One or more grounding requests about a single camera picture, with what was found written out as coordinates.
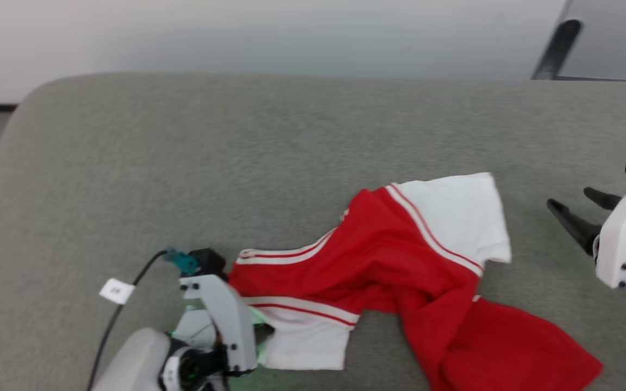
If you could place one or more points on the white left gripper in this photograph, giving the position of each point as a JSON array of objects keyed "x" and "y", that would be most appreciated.
[{"x": 231, "y": 320}]

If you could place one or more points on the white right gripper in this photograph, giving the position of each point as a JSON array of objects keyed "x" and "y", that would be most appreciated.
[{"x": 625, "y": 239}]

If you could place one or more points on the red and white t-shirt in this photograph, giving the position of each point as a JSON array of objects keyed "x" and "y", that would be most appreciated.
[{"x": 400, "y": 260}]

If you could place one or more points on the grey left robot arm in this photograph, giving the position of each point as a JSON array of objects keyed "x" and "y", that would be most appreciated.
[{"x": 128, "y": 364}]

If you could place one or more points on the grey fabric sofa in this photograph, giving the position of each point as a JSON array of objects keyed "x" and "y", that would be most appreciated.
[{"x": 237, "y": 163}]

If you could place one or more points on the grey glass door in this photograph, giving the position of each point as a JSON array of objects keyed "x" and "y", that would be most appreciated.
[{"x": 617, "y": 38}]

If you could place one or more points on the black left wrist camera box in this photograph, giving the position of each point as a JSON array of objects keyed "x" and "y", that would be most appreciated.
[{"x": 208, "y": 262}]

